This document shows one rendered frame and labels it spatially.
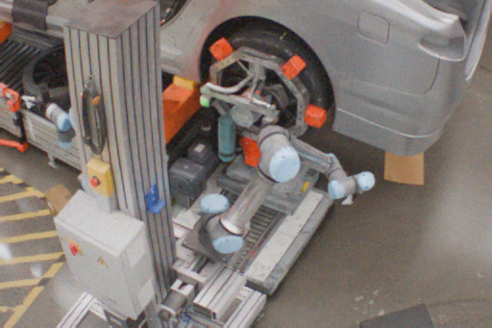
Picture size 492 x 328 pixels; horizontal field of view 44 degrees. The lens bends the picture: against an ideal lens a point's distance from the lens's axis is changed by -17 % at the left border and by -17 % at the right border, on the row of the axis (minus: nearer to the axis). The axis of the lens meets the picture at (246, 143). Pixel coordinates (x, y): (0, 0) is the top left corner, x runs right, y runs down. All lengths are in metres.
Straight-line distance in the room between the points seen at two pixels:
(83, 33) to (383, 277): 2.50
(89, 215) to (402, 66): 1.63
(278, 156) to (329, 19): 0.96
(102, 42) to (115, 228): 0.77
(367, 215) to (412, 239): 0.37
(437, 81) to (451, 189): 1.46
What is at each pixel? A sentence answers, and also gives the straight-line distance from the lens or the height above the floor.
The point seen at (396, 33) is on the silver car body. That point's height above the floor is 1.49.
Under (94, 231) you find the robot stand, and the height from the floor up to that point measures 1.23.
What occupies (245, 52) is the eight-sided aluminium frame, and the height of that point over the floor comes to 1.12.
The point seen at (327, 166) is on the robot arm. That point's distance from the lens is 2.96.
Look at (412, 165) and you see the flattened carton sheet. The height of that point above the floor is 0.01.
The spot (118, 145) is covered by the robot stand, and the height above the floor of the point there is 1.57.
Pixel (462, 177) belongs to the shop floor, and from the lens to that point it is 4.77.
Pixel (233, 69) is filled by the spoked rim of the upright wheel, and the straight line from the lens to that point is 3.94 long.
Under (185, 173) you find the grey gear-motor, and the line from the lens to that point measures 3.96.
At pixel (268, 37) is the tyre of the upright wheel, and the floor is 1.18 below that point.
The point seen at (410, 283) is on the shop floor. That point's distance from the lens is 4.04.
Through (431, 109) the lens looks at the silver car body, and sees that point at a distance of 3.44.
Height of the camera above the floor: 3.17
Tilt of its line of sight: 42 degrees down
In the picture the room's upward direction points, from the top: 1 degrees clockwise
